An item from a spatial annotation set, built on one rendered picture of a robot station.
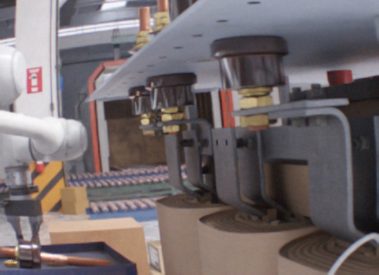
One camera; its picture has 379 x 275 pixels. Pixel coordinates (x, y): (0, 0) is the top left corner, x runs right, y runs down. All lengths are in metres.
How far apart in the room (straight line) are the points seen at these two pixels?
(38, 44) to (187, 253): 10.16
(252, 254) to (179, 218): 0.47
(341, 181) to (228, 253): 0.41
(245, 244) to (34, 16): 10.71
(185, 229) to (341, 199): 0.80
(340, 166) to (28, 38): 10.93
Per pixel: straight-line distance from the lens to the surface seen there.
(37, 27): 11.56
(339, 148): 0.70
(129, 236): 2.32
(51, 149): 1.70
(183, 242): 1.47
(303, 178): 1.06
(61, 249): 2.10
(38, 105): 11.38
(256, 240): 1.02
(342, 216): 0.71
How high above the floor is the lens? 1.24
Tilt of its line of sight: 1 degrees down
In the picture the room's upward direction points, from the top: 5 degrees counter-clockwise
